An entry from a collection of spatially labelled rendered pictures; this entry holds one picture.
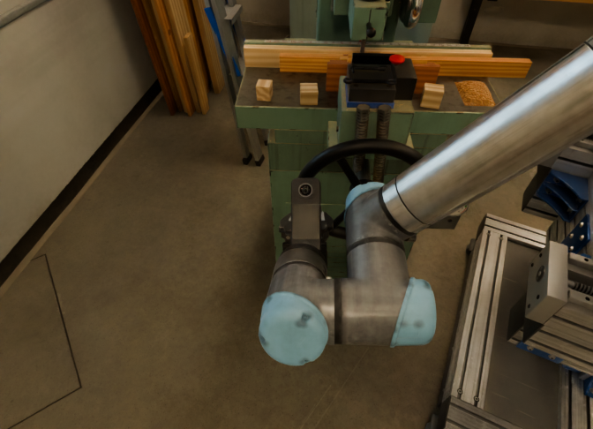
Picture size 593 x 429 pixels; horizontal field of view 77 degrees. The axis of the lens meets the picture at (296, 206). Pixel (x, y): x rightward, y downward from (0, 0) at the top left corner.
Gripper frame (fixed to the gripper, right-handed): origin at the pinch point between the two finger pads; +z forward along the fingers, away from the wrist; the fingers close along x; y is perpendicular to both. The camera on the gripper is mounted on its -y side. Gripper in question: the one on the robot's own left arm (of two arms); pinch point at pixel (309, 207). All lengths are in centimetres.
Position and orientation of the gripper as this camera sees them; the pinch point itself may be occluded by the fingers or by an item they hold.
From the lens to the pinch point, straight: 71.5
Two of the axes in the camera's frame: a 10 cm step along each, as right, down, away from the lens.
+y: 0.4, 9.4, 3.4
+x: 10.0, -0.1, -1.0
